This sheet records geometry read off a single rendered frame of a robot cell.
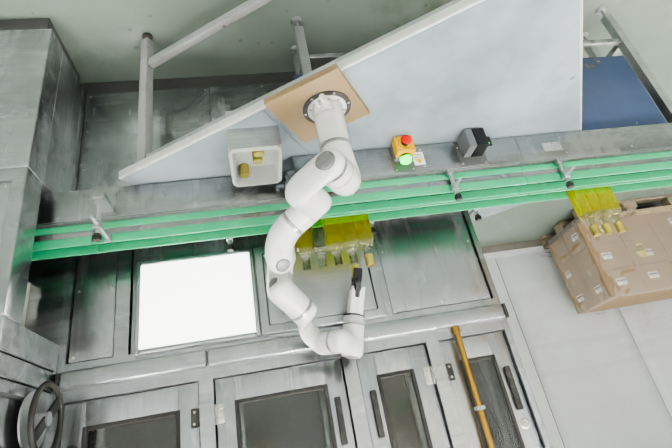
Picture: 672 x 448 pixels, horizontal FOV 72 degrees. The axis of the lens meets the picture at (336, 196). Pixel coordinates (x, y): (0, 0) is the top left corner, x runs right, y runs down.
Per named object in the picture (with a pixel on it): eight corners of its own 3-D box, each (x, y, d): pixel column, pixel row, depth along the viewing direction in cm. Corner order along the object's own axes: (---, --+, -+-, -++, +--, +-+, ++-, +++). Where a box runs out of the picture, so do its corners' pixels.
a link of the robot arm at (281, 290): (330, 289, 139) (324, 268, 153) (283, 242, 133) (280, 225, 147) (290, 324, 140) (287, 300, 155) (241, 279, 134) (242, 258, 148)
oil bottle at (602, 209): (571, 179, 202) (600, 237, 188) (578, 172, 197) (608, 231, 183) (582, 177, 203) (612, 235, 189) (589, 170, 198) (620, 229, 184)
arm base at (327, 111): (297, 98, 141) (304, 138, 134) (335, 82, 138) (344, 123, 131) (316, 125, 154) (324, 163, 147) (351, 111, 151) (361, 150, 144)
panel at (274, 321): (138, 264, 176) (135, 356, 159) (136, 261, 173) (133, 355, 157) (367, 236, 191) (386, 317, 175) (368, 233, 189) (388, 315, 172)
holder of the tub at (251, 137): (233, 174, 175) (235, 192, 172) (226, 129, 152) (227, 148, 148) (278, 170, 178) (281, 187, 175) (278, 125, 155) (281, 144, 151)
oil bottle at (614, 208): (582, 177, 203) (612, 235, 189) (590, 170, 198) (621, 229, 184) (594, 176, 204) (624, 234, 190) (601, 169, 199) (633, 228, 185)
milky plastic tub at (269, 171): (232, 167, 170) (233, 188, 166) (225, 130, 151) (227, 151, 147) (279, 163, 174) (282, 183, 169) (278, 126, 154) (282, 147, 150)
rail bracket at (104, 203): (104, 197, 167) (99, 254, 156) (87, 172, 153) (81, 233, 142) (118, 196, 168) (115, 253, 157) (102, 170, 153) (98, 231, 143)
